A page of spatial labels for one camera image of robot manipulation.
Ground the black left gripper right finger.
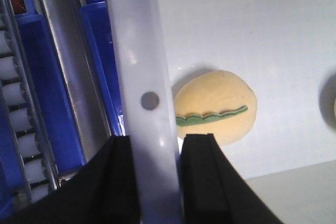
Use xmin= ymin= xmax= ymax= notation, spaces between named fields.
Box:
xmin=181 ymin=134 xmax=281 ymax=223

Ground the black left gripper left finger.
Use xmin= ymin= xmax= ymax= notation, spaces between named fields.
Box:
xmin=7 ymin=136 xmax=141 ymax=223

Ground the cream plush toy green trim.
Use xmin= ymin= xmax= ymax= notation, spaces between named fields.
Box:
xmin=174 ymin=70 xmax=257 ymax=145

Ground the white plastic tote box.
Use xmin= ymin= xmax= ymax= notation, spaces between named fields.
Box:
xmin=107 ymin=0 xmax=335 ymax=223

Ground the blue bin upper left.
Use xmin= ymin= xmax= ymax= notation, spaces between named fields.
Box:
xmin=1 ymin=0 xmax=79 ymax=220

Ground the left white roller track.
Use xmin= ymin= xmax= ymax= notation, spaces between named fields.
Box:
xmin=1 ymin=13 xmax=50 ymax=203

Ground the blue shelf bin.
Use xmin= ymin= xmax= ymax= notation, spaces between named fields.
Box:
xmin=80 ymin=0 xmax=124 ymax=136

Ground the metal shelf divider rail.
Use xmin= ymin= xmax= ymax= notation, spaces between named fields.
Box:
xmin=39 ymin=0 xmax=111 ymax=178

